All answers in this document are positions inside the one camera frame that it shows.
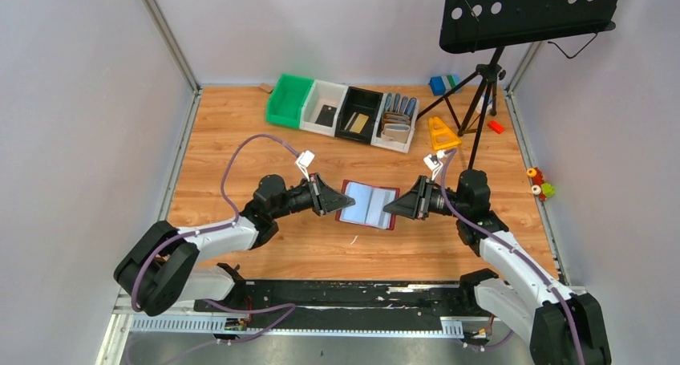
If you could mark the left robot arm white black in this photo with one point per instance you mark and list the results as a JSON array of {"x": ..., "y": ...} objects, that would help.
[{"x": 162, "y": 268}]

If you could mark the white plastic bin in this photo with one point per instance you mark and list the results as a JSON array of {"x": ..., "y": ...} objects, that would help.
[{"x": 321, "y": 93}]

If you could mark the black credit card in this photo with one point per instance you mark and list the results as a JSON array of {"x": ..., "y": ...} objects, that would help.
[{"x": 326, "y": 116}]

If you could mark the gold credit card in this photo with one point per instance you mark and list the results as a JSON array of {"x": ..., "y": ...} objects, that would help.
[{"x": 356, "y": 123}]

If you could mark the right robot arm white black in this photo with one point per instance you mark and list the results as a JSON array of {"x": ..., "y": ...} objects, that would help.
[{"x": 559, "y": 325}]

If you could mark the black music stand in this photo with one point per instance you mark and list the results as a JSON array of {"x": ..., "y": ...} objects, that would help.
[{"x": 469, "y": 26}]

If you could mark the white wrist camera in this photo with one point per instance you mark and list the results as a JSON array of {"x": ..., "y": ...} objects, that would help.
[
  {"x": 303, "y": 161},
  {"x": 435, "y": 162}
]

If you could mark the yellow triangular toy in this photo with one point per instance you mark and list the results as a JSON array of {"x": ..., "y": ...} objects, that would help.
[{"x": 441, "y": 136}]

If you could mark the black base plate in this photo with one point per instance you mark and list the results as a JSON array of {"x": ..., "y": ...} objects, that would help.
[{"x": 441, "y": 298}]

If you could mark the small red block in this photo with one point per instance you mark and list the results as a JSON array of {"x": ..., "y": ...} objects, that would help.
[{"x": 496, "y": 127}]

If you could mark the colourful toy car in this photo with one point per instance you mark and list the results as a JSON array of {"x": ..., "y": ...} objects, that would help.
[{"x": 539, "y": 186}]

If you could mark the white bin with tools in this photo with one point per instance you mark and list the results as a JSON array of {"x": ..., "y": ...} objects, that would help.
[{"x": 394, "y": 127}]

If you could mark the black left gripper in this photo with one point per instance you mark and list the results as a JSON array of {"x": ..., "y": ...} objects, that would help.
[{"x": 325, "y": 200}]

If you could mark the black plastic bin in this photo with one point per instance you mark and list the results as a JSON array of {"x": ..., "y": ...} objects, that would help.
[{"x": 359, "y": 100}]

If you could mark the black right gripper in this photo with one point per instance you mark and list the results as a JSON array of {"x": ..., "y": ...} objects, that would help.
[{"x": 415, "y": 202}]

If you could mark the aluminium frame rail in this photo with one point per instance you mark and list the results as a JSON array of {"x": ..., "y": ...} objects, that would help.
[{"x": 196, "y": 316}]

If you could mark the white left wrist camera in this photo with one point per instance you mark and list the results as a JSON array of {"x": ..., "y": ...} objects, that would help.
[{"x": 303, "y": 161}]

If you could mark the green plastic bin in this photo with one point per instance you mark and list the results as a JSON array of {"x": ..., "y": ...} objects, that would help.
[{"x": 284, "y": 107}]

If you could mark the red leather card holder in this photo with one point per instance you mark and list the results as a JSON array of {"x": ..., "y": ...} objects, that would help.
[{"x": 369, "y": 201}]

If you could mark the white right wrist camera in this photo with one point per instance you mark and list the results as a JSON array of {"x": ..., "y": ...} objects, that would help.
[{"x": 435, "y": 162}]

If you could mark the blue green block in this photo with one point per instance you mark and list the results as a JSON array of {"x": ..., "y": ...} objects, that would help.
[{"x": 442, "y": 84}]

